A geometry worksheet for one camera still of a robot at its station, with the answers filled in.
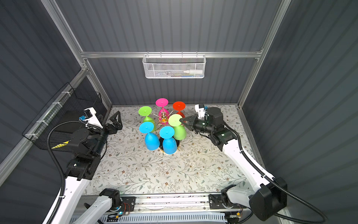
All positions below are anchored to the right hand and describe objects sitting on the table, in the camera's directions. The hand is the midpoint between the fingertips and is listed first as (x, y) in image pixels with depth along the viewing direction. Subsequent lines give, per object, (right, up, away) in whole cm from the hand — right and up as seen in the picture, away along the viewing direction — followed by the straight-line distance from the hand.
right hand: (180, 121), depth 69 cm
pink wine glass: (-9, +4, +4) cm, 10 cm away
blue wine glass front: (-6, -12, +4) cm, 14 cm away
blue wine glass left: (-16, -10, +6) cm, 20 cm away
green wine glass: (-20, +6, +9) cm, 22 cm away
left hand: (-32, +4, -6) cm, 33 cm away
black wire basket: (-64, +8, +9) cm, 65 cm away
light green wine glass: (0, -5, +8) cm, 9 cm away
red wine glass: (-1, +9, +10) cm, 14 cm away
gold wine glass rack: (-12, -12, +12) cm, 21 cm away
